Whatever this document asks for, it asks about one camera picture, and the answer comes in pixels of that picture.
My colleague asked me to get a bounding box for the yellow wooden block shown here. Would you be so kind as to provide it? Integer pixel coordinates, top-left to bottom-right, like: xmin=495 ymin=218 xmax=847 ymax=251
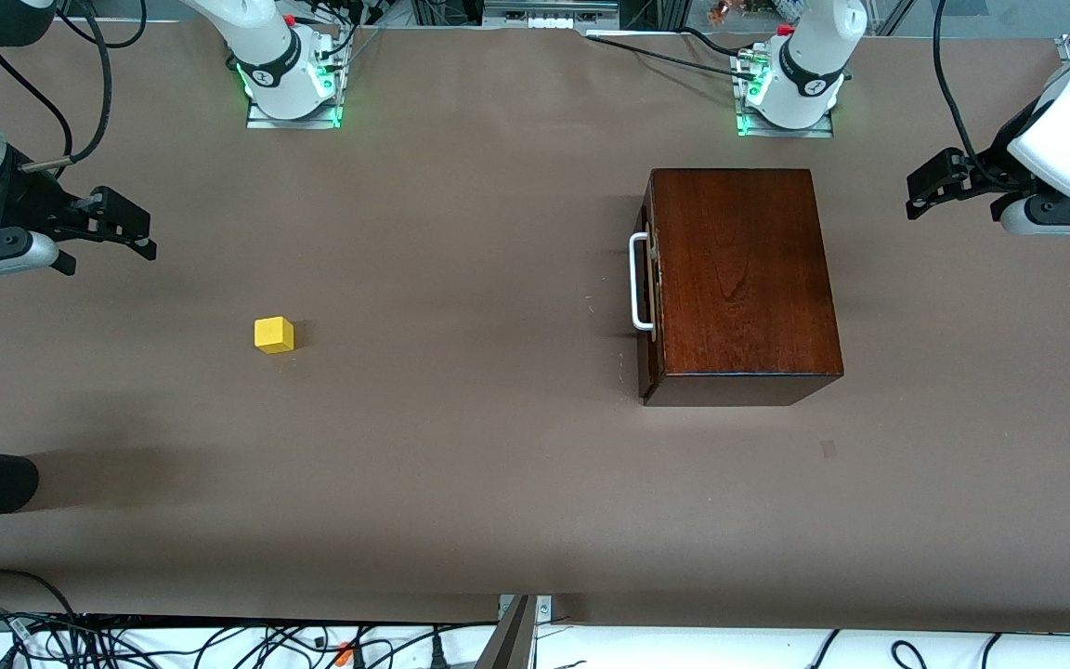
xmin=254 ymin=317 xmax=295 ymax=355

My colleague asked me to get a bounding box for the wooden drawer with white handle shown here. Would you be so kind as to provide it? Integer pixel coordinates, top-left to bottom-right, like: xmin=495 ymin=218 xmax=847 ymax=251
xmin=629 ymin=177 xmax=664 ymax=396

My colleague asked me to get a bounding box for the dark brown wooden cabinet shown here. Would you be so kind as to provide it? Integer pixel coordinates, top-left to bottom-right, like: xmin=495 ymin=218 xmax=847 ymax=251
xmin=637 ymin=168 xmax=845 ymax=408

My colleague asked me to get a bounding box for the white power strip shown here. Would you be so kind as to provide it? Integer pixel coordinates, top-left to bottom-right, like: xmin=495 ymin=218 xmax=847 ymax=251
xmin=484 ymin=0 xmax=621 ymax=31

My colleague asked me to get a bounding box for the white lower shelf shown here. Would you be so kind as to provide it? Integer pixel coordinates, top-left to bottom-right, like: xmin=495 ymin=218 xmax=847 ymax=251
xmin=0 ymin=621 xmax=1070 ymax=669

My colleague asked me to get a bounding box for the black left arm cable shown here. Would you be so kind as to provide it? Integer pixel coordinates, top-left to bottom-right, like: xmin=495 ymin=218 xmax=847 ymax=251
xmin=933 ymin=0 xmax=1000 ymax=187

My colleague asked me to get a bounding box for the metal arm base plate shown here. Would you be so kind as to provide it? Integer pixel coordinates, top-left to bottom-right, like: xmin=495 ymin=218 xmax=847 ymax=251
xmin=732 ymin=46 xmax=836 ymax=140
xmin=245 ymin=26 xmax=345 ymax=131

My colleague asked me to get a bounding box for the black cable on table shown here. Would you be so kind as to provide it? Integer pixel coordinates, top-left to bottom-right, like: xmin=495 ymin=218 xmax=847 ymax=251
xmin=586 ymin=28 xmax=763 ymax=85

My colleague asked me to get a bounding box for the black cable tangle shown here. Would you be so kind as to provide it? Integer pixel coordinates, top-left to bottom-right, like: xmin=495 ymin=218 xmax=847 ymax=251
xmin=0 ymin=569 xmax=499 ymax=669

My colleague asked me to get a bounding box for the grey metal bracket post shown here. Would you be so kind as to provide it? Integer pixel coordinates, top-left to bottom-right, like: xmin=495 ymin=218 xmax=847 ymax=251
xmin=475 ymin=595 xmax=555 ymax=669

